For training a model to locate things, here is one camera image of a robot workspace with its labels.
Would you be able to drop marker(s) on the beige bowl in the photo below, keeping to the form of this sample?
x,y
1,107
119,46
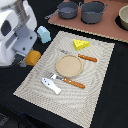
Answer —
x,y
123,14

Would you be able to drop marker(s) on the grey two-handled pot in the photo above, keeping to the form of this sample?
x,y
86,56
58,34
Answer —
x,y
91,12

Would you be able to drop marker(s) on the knife with orange handle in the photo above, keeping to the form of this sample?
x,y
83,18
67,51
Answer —
x,y
80,56

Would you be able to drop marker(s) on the fork with orange handle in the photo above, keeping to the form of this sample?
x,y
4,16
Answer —
x,y
69,81

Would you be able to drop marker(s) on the orange bread loaf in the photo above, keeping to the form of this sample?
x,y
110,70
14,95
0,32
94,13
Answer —
x,y
33,57

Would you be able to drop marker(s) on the woven beige placemat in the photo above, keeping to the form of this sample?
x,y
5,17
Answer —
x,y
74,104

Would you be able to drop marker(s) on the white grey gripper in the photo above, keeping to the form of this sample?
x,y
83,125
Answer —
x,y
17,36

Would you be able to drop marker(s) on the yellow cheese wedge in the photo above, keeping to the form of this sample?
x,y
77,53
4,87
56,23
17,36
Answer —
x,y
80,44

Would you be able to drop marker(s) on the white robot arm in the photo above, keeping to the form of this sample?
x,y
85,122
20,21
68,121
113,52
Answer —
x,y
17,32

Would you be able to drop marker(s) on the round wooden plate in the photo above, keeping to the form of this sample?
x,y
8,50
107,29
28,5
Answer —
x,y
69,66

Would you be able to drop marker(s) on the grey saucepan with handle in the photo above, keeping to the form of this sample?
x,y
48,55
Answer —
x,y
66,10

